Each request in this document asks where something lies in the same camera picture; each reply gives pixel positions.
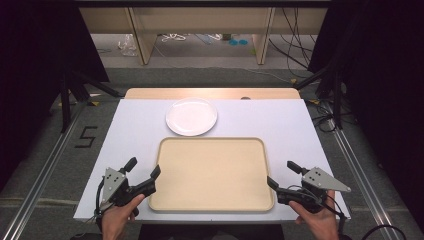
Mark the yellow tape mark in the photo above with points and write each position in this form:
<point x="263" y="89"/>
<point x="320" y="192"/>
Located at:
<point x="293" y="81"/>
<point x="95" y="103"/>

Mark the person's right hand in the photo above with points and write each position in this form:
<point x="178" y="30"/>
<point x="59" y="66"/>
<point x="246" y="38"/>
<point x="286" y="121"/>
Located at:
<point x="321" y="223"/>

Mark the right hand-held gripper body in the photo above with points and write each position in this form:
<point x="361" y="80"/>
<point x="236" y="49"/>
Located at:
<point x="321" y="181"/>

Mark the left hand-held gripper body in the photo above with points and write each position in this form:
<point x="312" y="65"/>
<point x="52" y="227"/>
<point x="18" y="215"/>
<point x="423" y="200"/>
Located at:
<point x="113" y="185"/>

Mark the person's left hand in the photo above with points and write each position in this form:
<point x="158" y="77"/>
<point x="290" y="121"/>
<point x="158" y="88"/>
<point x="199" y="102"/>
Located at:
<point x="115" y="220"/>

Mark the black metal stand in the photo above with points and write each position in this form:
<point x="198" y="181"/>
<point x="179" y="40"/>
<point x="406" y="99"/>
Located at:
<point x="337" y="100"/>
<point x="65" y="100"/>

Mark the light wooden shelf unit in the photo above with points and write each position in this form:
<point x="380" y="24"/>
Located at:
<point x="200" y="20"/>

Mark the blue disc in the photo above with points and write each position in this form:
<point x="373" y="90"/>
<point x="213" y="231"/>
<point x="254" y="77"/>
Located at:
<point x="243" y="42"/>
<point x="233" y="42"/>

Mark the aluminium floor rail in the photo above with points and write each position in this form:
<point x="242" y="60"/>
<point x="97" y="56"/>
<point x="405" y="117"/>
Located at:
<point x="360" y="176"/>
<point x="43" y="180"/>

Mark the white board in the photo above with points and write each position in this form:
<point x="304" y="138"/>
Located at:
<point x="286" y="133"/>

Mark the beige rectangular tray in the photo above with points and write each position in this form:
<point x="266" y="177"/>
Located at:
<point x="213" y="173"/>

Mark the clear plastic bag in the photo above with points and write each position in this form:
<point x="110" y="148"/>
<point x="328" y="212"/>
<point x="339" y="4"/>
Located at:
<point x="128" y="45"/>

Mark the wooden table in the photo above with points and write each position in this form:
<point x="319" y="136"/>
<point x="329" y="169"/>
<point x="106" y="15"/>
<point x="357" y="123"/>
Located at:
<point x="200" y="93"/>

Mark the white round plate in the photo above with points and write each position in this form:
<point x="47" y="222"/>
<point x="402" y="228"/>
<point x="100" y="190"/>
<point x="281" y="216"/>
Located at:
<point x="191" y="116"/>

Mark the black curtain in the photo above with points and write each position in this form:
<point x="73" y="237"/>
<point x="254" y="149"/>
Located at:
<point x="383" y="83"/>
<point x="30" y="66"/>

